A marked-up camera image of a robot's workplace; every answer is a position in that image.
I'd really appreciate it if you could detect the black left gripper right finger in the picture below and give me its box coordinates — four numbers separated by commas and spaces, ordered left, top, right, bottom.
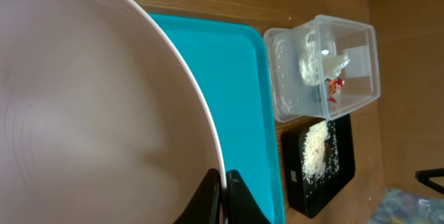
226, 170, 270, 224

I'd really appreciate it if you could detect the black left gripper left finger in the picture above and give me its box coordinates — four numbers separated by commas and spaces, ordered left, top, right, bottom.
173, 169, 222, 224

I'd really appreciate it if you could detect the white rice pile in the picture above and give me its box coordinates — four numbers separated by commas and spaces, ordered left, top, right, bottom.
302, 121, 339, 187

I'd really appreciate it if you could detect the brown food scrap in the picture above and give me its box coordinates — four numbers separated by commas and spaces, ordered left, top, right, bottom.
324, 141, 332, 162

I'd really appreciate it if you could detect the pink plate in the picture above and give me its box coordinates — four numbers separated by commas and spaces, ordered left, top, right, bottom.
1, 0, 224, 223

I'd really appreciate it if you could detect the red snack wrapper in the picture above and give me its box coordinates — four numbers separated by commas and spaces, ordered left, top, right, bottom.
326, 77, 345, 103

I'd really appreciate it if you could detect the white tissue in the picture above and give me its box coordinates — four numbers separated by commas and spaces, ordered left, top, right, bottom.
299, 31, 350, 86

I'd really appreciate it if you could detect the black waste tray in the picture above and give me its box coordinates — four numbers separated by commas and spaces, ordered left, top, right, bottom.
281, 115, 355, 218

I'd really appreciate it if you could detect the clear plastic waste bin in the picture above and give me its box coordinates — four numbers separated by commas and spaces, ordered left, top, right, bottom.
264, 15, 381, 122

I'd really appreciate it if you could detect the teal plastic tray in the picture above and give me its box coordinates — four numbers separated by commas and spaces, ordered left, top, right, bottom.
153, 14, 285, 223

